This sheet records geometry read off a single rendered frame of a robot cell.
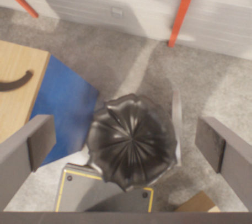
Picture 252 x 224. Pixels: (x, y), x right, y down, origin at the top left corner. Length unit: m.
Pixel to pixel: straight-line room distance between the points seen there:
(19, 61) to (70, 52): 1.05
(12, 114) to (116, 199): 0.91
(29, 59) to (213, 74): 1.48
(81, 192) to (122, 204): 0.30
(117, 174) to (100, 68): 1.07
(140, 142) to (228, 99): 0.98
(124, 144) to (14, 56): 0.75
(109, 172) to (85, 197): 0.48
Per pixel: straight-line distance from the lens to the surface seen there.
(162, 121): 1.02
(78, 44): 1.96
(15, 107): 0.91
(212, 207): 1.55
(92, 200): 1.50
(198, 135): 0.17
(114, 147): 1.14
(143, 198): 1.44
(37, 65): 0.90
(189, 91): 1.75
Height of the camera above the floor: 1.67
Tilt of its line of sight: 80 degrees down
